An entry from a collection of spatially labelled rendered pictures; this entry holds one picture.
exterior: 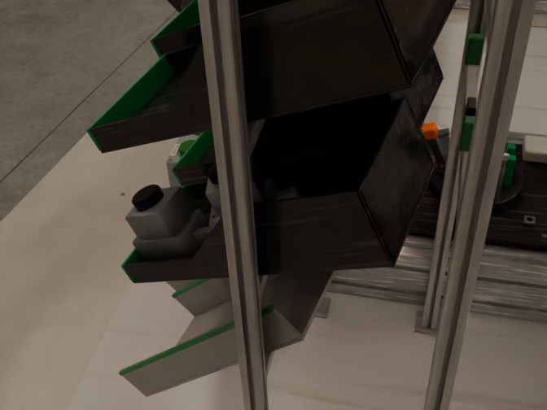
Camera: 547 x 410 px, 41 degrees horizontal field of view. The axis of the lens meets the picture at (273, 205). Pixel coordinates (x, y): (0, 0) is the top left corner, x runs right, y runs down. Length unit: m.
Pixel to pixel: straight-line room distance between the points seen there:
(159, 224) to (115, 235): 0.59
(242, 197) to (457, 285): 0.17
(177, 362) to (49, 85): 2.72
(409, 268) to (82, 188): 0.63
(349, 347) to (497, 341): 0.21
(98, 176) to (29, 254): 0.22
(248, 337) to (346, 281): 0.48
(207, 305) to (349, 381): 0.24
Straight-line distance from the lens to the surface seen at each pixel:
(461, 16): 1.89
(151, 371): 0.83
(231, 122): 0.49
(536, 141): 1.26
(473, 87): 0.76
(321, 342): 1.08
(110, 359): 1.10
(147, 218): 0.68
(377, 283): 1.11
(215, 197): 0.66
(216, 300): 0.90
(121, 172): 1.40
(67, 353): 1.12
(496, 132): 0.47
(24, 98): 3.38
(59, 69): 3.54
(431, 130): 1.11
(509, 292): 1.10
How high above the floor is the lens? 1.71
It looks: 41 degrees down
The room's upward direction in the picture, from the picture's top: 3 degrees counter-clockwise
